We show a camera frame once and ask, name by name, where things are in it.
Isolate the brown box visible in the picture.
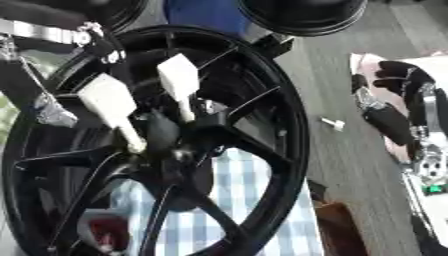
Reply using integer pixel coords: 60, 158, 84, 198
309, 199, 371, 256

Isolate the white pin with wide head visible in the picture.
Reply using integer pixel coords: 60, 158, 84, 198
77, 72, 149, 155
155, 52, 203, 123

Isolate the black round wheel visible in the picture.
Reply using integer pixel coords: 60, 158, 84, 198
234, 0, 370, 38
85, 0, 151, 33

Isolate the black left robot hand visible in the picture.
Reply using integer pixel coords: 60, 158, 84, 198
0, 28, 128, 129

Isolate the black block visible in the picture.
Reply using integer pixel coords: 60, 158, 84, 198
250, 33, 298, 60

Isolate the small white pin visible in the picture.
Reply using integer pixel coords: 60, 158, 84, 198
318, 116, 349, 132

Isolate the white panel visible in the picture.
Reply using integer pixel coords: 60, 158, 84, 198
348, 52, 448, 164

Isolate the blue object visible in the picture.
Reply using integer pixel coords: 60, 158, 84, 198
161, 0, 254, 37

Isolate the black spoked wheel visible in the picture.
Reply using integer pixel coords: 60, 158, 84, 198
0, 24, 312, 256

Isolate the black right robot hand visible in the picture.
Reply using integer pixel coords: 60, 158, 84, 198
350, 59, 448, 148

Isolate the dark red object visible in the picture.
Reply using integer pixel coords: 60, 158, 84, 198
85, 216, 132, 250

